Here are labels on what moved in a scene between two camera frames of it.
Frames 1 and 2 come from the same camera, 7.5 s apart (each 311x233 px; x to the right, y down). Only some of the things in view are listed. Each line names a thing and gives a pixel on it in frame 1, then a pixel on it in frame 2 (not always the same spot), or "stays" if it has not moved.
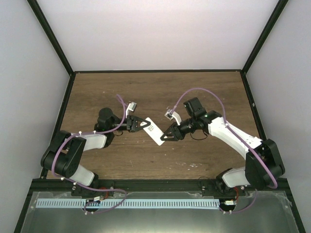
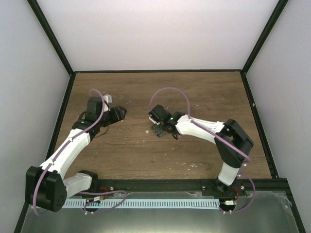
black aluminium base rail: [50, 186] stays
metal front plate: [263, 212] stays
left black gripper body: [129, 123] -> [115, 118]
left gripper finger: [138, 124] -> [117, 109]
